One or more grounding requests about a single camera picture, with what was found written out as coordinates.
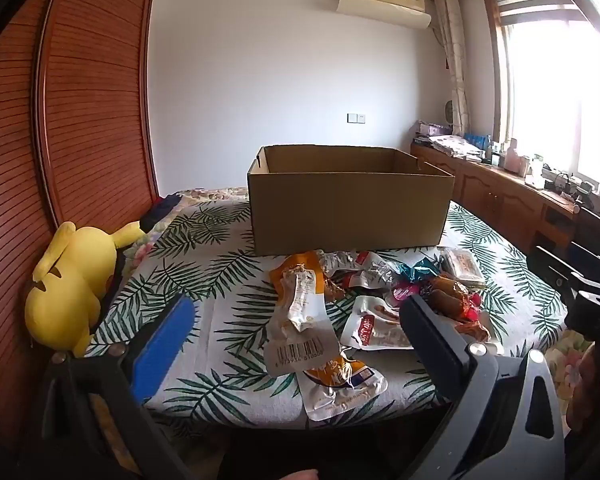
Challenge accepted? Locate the window with wooden frame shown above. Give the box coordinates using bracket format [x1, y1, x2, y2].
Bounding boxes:
[484, 0, 600, 187]

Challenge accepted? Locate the white barcode snack packet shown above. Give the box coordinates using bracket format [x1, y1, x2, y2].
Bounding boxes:
[263, 310, 339, 377]

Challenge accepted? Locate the white wall air conditioner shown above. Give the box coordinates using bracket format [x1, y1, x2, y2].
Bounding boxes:
[337, 0, 431, 29]

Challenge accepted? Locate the silver red-top snack packet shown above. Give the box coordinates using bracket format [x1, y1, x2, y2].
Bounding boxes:
[335, 252, 400, 289]

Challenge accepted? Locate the teal snack packet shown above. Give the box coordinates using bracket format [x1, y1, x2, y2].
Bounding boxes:
[399, 258, 440, 284]

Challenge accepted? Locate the wooden slatted wardrobe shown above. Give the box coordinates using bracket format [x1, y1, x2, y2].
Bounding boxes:
[0, 0, 158, 446]

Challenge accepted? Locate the orange white snack packet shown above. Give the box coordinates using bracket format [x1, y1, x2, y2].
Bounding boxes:
[268, 250, 346, 336]

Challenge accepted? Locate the person's right hand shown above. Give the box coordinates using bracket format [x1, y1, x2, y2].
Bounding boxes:
[566, 344, 600, 431]

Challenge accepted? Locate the brown cardboard box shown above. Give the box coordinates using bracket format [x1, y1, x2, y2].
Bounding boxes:
[247, 144, 454, 256]

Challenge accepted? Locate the white chicken feet snack packet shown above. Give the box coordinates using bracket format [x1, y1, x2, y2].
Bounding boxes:
[340, 296, 413, 351]

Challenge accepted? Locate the wooden sideboard cabinet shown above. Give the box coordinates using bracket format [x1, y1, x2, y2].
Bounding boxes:
[411, 143, 578, 254]

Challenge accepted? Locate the white tofu snack packet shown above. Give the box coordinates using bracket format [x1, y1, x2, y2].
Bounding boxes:
[438, 247, 486, 288]

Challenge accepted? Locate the white wall switch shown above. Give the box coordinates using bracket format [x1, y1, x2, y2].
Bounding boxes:
[347, 113, 366, 125]

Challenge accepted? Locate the silver foil snack packet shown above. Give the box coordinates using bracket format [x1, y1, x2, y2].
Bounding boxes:
[315, 249, 360, 278]

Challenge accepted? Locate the patterned window curtain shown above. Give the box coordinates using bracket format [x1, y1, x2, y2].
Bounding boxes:
[434, 0, 470, 136]

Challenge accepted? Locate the brown sausage snack packet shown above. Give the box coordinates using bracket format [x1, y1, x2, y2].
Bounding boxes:
[426, 276, 490, 341]

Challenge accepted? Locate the yellow Pikachu plush toy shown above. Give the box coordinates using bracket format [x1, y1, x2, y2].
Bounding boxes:
[24, 221, 144, 358]

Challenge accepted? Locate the pink snack packet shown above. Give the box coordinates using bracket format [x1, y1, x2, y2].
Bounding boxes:
[384, 281, 431, 308]

